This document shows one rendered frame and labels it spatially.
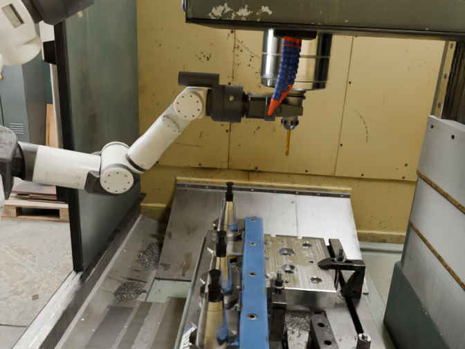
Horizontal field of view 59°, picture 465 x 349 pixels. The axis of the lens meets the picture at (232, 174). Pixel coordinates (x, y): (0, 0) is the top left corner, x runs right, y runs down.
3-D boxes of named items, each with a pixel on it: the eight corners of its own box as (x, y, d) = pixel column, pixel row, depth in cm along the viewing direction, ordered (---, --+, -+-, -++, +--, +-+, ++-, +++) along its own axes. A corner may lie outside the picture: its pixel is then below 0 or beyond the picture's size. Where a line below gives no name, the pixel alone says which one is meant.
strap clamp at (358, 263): (315, 295, 121) (321, 249, 116) (313, 289, 124) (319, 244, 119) (360, 298, 120) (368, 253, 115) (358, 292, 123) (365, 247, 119)
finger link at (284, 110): (302, 118, 95) (275, 115, 95) (303, 104, 94) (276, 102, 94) (302, 119, 94) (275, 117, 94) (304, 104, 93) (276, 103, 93)
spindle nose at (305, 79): (337, 92, 90) (344, 34, 86) (264, 88, 89) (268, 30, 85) (317, 84, 105) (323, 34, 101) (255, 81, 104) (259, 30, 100)
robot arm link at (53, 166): (125, 208, 105) (29, 194, 96) (124, 179, 115) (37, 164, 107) (137, 172, 99) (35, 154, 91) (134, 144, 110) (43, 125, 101)
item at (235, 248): (205, 255, 78) (206, 251, 78) (209, 242, 84) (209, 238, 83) (242, 257, 78) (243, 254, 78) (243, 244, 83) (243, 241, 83)
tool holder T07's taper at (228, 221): (236, 235, 83) (238, 204, 81) (214, 233, 84) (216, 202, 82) (239, 226, 87) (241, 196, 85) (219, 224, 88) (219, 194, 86)
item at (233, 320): (188, 334, 58) (188, 329, 57) (194, 310, 63) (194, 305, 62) (239, 338, 57) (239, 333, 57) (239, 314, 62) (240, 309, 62)
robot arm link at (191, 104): (223, 127, 95) (174, 124, 95) (225, 117, 105) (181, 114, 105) (225, 77, 91) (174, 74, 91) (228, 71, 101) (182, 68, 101)
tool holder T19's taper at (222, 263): (232, 300, 62) (234, 262, 60) (203, 298, 63) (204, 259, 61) (233, 284, 67) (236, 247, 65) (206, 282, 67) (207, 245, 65)
